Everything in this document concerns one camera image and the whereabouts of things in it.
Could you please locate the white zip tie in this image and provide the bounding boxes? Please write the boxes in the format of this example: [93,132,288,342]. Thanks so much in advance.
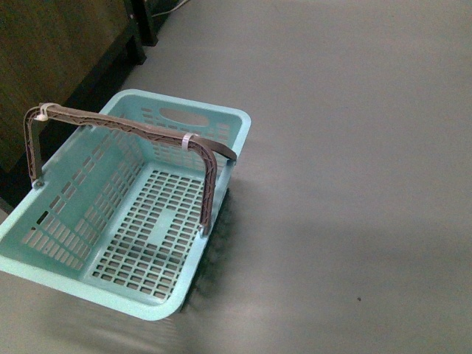
[181,133,194,151]
[35,103,49,122]

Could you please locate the brown basket handle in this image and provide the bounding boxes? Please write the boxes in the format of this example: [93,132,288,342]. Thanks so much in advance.
[24,103,237,235]

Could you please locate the white cable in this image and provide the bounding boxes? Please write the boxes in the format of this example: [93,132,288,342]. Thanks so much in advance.
[151,0,189,17]

